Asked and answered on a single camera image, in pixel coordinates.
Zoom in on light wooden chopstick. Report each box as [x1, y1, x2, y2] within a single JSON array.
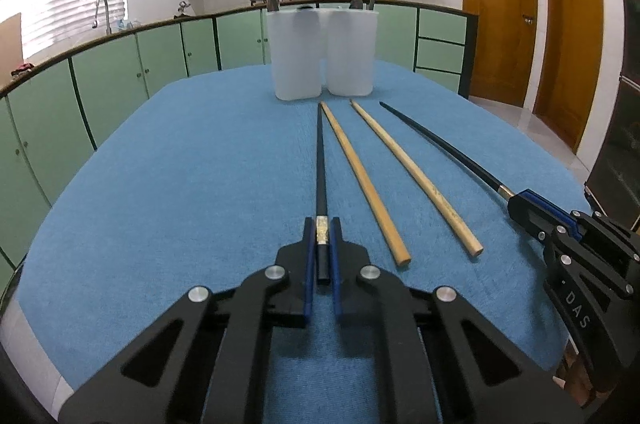
[[320, 101, 411, 268], [349, 100, 484, 258]]

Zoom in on black chopstick with silver band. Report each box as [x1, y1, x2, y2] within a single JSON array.
[[380, 101, 515, 201]]

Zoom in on black chopstick with gold band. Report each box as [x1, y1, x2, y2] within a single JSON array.
[[316, 105, 331, 285]]

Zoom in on small steel spoon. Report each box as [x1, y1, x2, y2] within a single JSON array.
[[349, 0, 363, 10]]

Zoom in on green lower kitchen cabinets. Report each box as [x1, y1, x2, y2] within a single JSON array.
[[1, 2, 480, 285]]

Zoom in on dark glass cabinet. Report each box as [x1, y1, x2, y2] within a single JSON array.
[[586, 0, 640, 231]]

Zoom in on blue table mat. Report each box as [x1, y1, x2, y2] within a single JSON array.
[[2, 63, 587, 410]]

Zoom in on brown wooden door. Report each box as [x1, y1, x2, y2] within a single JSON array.
[[463, 0, 538, 106], [534, 0, 604, 152]]

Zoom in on white double utensil holder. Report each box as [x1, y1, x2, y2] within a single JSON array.
[[266, 8, 378, 101]]

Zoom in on steel sink faucet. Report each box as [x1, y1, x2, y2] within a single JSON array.
[[91, 0, 113, 36]]

